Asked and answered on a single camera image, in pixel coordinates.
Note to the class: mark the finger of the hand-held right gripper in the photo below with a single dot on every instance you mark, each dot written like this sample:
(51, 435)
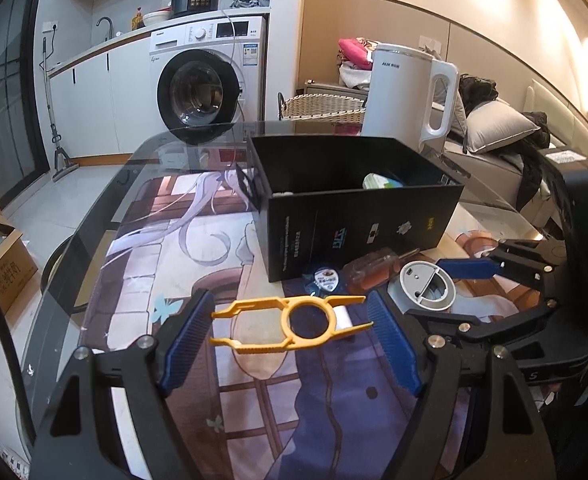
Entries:
(469, 267)
(484, 327)

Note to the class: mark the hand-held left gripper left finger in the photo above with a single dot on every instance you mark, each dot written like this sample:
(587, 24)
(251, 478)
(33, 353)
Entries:
(186, 340)

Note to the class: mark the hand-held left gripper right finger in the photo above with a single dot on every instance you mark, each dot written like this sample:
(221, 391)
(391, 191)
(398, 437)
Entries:
(394, 340)

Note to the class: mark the round grey container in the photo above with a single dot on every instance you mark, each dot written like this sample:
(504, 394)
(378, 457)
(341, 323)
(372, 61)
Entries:
(414, 280)

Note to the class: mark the yellow plastic tool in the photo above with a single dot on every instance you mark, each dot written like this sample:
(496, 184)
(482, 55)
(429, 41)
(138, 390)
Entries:
(254, 347)

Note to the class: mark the green plastic case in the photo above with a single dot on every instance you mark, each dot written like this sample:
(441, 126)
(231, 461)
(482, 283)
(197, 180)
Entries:
(381, 181)

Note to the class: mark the black cardboard box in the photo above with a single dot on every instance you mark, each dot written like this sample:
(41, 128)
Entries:
(354, 220)

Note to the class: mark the grey sofa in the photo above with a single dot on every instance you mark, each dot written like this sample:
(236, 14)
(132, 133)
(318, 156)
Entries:
(489, 175)

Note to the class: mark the printed desk mat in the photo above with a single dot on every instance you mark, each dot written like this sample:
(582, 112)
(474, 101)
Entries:
(299, 410)

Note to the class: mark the grey pillow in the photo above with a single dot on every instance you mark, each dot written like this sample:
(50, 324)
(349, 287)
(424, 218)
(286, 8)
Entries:
(499, 127)

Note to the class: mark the dark cloth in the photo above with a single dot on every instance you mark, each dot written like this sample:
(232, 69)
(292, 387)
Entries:
(479, 92)

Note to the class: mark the white electric kettle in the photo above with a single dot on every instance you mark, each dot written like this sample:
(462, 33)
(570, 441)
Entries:
(394, 100)

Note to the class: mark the brown cardboard box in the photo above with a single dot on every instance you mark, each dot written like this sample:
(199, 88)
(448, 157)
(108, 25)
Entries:
(8, 270)

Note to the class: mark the wicker basket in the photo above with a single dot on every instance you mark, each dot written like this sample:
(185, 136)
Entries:
(319, 110)

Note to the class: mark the pile of colourful clothes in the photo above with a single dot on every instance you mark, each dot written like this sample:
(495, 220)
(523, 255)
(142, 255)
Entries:
(354, 57)

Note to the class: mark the white base cabinet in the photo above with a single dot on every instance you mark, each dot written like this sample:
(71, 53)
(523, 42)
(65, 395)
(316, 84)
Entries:
(98, 105)

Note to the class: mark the mop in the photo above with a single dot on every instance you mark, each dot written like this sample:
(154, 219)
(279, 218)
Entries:
(53, 125)

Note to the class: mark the white washing machine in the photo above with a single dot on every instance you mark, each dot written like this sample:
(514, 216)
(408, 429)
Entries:
(254, 85)

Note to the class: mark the dark glass door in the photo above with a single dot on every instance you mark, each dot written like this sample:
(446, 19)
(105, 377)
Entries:
(3, 85)

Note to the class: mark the white bowl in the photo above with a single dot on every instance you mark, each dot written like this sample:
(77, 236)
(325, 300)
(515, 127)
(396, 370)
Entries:
(154, 19)

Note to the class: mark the black faucet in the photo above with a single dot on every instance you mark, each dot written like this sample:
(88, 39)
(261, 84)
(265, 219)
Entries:
(104, 21)

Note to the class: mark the crumpled cloth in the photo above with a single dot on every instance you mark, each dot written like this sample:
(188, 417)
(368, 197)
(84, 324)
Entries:
(251, 2)

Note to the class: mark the beige wall socket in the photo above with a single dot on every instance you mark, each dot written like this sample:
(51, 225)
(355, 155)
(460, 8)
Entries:
(431, 44)

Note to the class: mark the white wall socket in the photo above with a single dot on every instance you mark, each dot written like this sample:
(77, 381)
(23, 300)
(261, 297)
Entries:
(49, 26)

